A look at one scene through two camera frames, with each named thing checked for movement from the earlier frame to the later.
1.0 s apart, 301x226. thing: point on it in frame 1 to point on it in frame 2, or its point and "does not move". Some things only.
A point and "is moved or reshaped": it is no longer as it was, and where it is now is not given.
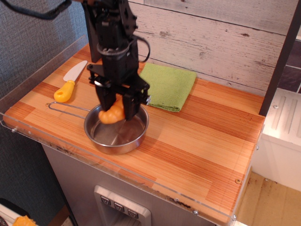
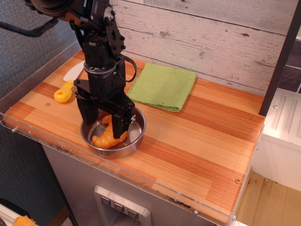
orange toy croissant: [115, 114] is moved or reshaped
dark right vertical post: [290, 40] does not move
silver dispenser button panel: [117, 210] does not move
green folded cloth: [169, 87] does not move
